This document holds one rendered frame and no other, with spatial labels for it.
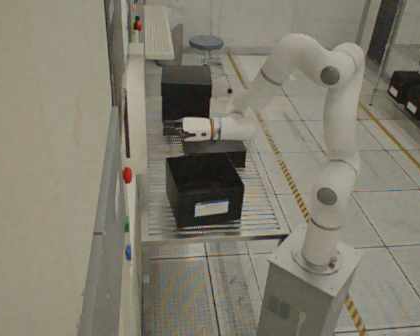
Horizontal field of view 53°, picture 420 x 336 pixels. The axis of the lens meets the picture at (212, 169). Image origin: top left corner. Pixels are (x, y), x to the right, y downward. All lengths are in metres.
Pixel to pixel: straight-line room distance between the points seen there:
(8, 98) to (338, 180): 1.22
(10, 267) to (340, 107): 1.18
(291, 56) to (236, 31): 4.65
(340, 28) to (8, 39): 6.20
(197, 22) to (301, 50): 4.59
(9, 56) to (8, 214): 0.08
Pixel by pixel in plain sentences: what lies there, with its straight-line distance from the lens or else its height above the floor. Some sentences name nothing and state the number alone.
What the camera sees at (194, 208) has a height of 0.86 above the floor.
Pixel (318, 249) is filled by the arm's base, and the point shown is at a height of 0.85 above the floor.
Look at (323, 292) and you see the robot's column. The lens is 1.61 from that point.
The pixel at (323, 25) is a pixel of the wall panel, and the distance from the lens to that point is 6.29.
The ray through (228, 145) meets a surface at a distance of 2.09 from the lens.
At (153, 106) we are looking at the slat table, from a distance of 2.69.
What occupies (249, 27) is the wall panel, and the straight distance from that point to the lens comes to 5.99.
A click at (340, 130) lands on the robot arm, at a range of 1.36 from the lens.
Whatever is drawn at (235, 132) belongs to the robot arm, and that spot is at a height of 1.20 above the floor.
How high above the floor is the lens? 1.92
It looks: 34 degrees down
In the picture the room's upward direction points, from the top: 4 degrees clockwise
